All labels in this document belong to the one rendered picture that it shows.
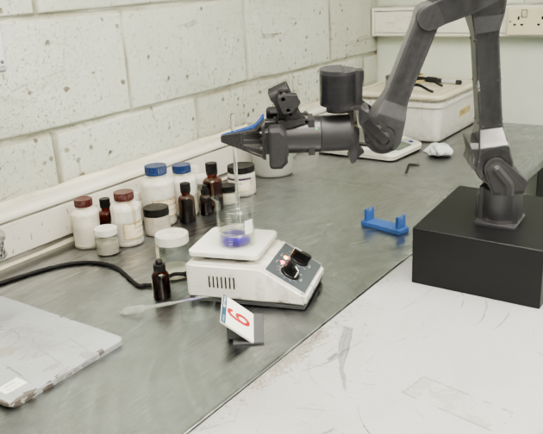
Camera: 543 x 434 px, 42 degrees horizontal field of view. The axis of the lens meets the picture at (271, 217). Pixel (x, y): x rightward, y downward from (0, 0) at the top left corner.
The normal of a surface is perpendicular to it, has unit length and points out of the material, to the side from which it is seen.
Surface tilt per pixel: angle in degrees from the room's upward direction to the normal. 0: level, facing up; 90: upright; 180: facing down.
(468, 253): 90
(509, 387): 0
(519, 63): 90
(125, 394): 0
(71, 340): 0
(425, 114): 94
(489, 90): 94
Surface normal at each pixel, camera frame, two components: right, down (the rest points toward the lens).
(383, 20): -0.57, 0.29
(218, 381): -0.05, -0.94
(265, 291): -0.29, 0.33
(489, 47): -0.05, 0.40
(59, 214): 0.82, 0.15
